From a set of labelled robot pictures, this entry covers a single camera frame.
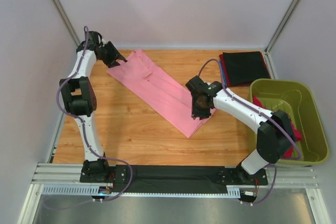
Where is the pink t-shirt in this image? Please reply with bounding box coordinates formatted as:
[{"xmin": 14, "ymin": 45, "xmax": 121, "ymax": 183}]
[{"xmin": 107, "ymin": 49, "xmax": 208, "ymax": 138}]

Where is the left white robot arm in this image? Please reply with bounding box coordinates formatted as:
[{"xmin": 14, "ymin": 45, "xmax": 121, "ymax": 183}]
[{"xmin": 56, "ymin": 26, "xmax": 127, "ymax": 183}]

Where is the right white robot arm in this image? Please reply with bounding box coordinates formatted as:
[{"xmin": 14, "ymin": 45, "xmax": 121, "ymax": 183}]
[{"xmin": 185, "ymin": 76, "xmax": 296, "ymax": 180}]

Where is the folded blue t-shirt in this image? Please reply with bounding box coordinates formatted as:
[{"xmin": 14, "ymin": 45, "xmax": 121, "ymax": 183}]
[{"xmin": 219, "ymin": 60, "xmax": 227, "ymax": 88}]

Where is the magenta t-shirt in bin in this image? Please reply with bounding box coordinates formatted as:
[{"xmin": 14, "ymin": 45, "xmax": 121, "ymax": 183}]
[{"xmin": 252, "ymin": 97, "xmax": 303, "ymax": 158}]

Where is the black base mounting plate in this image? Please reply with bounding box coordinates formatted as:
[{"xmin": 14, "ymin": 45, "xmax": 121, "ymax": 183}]
[{"xmin": 80, "ymin": 165, "xmax": 268, "ymax": 194}]

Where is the olive green plastic bin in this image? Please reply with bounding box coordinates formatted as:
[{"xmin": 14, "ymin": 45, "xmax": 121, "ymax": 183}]
[{"xmin": 248, "ymin": 79, "xmax": 329, "ymax": 168}]

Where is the left aluminium frame post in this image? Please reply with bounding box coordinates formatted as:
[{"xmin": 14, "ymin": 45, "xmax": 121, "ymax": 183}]
[{"xmin": 51, "ymin": 0, "xmax": 81, "ymax": 46}]

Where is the aluminium frame post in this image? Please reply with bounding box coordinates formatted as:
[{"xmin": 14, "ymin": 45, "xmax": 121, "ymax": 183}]
[
  {"xmin": 51, "ymin": 0, "xmax": 81, "ymax": 46},
  {"xmin": 265, "ymin": 0, "xmax": 318, "ymax": 53}
]

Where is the slotted grey cable duct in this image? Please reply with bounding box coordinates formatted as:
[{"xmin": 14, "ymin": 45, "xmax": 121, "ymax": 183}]
[{"xmin": 41, "ymin": 184, "xmax": 240, "ymax": 199}]

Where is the right aluminium frame post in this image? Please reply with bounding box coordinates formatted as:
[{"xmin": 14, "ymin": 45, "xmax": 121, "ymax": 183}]
[{"xmin": 265, "ymin": 0, "xmax": 318, "ymax": 53}]

